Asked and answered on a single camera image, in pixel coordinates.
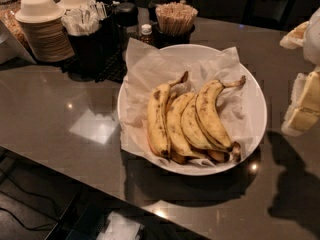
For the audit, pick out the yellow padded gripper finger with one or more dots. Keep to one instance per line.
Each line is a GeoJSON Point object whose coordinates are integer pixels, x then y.
{"type": "Point", "coordinates": [304, 111]}

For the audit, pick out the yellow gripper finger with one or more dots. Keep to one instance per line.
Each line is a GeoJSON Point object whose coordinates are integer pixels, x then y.
{"type": "Point", "coordinates": [294, 39]}

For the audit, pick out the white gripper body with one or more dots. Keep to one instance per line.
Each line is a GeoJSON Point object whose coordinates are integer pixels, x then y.
{"type": "Point", "coordinates": [313, 39]}

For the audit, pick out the spotted banana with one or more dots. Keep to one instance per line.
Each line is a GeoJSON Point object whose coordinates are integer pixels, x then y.
{"type": "Point", "coordinates": [180, 148]}
{"type": "Point", "coordinates": [207, 115]}
{"type": "Point", "coordinates": [156, 117]}
{"type": "Point", "coordinates": [192, 130]}

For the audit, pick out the white bowl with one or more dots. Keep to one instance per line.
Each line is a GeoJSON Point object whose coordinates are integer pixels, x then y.
{"type": "Point", "coordinates": [256, 117]}

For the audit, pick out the black cup of stir sticks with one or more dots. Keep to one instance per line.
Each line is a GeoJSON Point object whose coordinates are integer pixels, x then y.
{"type": "Point", "coordinates": [175, 23]}

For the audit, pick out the small white-capped bottle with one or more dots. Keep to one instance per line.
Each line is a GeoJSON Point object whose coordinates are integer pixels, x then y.
{"type": "Point", "coordinates": [146, 34]}

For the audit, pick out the black round lid container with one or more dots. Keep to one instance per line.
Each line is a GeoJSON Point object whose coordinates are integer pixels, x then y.
{"type": "Point", "coordinates": [127, 19]}

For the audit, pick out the black mesh mat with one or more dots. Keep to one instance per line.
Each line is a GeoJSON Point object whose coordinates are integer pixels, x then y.
{"type": "Point", "coordinates": [115, 69]}

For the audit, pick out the black holder with wrapped cutlery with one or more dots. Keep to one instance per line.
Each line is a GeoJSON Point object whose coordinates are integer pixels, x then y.
{"type": "Point", "coordinates": [90, 30]}

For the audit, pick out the white paper on floor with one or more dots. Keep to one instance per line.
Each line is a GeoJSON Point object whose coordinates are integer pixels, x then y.
{"type": "Point", "coordinates": [119, 227]}

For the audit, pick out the stack of paper bowls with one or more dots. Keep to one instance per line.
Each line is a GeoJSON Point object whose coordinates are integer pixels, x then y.
{"type": "Point", "coordinates": [40, 21]}

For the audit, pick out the granola container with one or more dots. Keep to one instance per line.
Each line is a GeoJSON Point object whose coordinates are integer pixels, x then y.
{"type": "Point", "coordinates": [7, 16]}

